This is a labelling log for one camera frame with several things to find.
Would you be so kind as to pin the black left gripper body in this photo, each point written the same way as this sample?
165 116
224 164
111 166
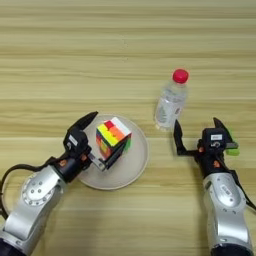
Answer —
71 166

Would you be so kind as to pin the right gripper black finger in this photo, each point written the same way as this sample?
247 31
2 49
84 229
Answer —
225 130
179 136

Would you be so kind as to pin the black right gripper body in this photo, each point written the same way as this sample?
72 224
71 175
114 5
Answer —
213 161

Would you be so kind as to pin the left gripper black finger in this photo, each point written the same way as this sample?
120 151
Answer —
86 120
115 155

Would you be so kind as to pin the multicoloured puzzle cube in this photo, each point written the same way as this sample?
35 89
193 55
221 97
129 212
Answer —
111 136

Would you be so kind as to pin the clear bottle with red cap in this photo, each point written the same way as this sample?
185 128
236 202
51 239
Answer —
170 103

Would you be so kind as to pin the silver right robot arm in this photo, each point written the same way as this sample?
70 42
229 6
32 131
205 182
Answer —
226 210

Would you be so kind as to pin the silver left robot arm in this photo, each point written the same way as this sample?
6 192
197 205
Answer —
31 206

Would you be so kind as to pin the right gripper labelled black box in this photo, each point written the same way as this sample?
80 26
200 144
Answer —
214 138

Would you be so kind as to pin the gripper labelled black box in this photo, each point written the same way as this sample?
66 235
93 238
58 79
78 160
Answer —
214 138
76 140

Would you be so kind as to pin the round beige plate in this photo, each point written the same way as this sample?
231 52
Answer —
133 166

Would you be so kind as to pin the left gripper labelled black box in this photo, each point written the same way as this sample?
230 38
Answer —
76 140

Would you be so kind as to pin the small green block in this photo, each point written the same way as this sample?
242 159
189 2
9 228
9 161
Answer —
233 152

